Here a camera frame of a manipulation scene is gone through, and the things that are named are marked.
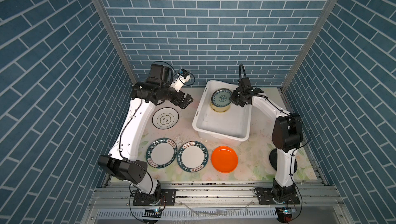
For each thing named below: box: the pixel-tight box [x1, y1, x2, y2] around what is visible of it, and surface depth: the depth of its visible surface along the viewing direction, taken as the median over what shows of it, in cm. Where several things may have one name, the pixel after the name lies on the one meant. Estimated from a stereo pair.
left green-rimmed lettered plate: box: [145, 137, 178, 169], surface depth 90 cm
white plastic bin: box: [192, 80, 252, 148], surface depth 101 cm
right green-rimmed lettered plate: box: [176, 140, 209, 173], surface depth 88 cm
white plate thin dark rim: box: [152, 106, 180, 130], surface depth 104 cm
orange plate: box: [211, 145, 239, 174], surface depth 88 cm
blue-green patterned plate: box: [210, 88, 233, 108], surface depth 104 cm
